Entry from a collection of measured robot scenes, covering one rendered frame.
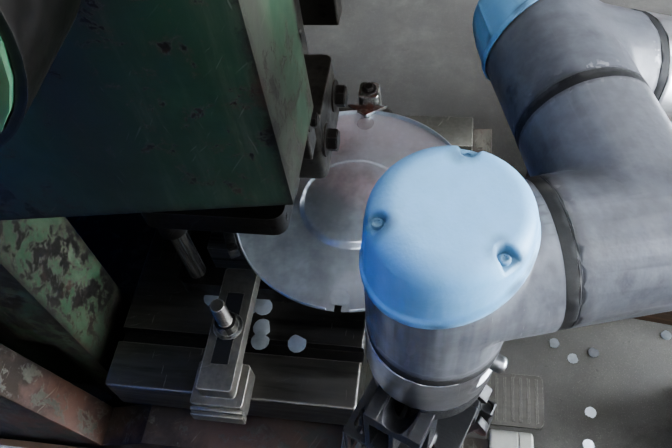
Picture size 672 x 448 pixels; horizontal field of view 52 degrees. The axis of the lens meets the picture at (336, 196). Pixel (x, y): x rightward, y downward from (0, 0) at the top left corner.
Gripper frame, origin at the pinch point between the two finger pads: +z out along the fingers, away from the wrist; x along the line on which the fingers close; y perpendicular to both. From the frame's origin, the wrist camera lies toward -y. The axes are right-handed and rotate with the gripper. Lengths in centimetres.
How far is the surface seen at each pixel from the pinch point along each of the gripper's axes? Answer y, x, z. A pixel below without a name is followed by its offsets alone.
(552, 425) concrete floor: -39, 14, 86
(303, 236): -15.9, -23.3, 9.3
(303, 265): -12.6, -21.2, 9.3
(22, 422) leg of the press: 16, -46, 24
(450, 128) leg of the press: -50, -19, 22
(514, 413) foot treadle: -31, 6, 70
